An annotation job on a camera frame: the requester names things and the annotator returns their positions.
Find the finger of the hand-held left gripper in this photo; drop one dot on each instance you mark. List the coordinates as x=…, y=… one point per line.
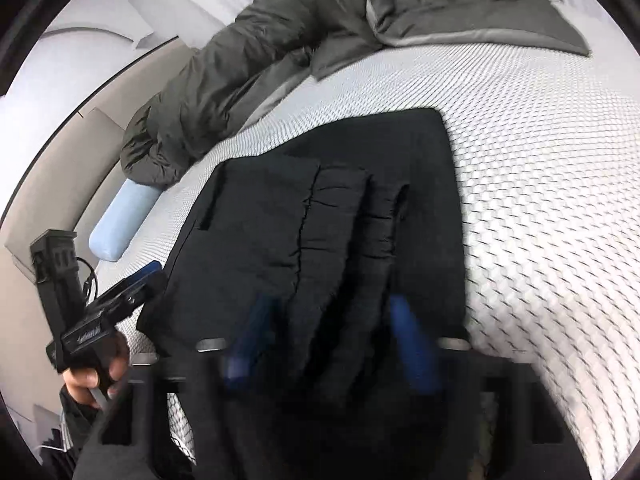
x=135, y=285

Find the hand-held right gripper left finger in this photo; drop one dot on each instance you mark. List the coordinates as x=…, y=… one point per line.
x=250, y=340

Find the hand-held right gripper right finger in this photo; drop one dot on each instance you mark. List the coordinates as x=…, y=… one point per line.
x=415, y=345

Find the black pants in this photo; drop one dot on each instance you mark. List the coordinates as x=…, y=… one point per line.
x=280, y=210

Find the person's left hand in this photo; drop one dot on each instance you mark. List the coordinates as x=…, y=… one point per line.
x=82, y=380

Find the light blue pillow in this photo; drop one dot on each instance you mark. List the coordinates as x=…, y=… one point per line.
x=120, y=225

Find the beige padded headboard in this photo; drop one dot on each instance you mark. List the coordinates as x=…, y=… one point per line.
x=75, y=160

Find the bed with white honeycomb mattress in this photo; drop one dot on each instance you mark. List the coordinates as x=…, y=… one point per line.
x=525, y=160

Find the grey duvet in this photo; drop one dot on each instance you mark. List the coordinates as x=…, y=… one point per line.
x=250, y=60

